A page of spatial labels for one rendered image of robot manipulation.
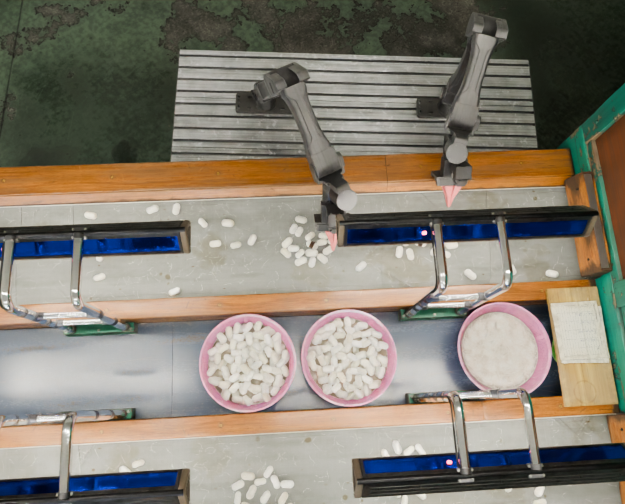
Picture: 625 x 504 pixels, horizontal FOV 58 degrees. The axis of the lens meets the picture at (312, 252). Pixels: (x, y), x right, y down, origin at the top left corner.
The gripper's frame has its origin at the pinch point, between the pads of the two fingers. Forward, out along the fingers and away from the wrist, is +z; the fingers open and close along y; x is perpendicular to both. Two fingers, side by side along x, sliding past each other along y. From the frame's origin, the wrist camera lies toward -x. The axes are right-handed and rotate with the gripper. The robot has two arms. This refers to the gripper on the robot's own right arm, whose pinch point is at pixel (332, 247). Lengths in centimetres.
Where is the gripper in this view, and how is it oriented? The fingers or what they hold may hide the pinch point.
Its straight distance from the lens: 160.0
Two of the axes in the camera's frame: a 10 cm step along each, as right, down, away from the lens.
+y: 10.0, -0.4, 0.5
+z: 0.2, 9.0, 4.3
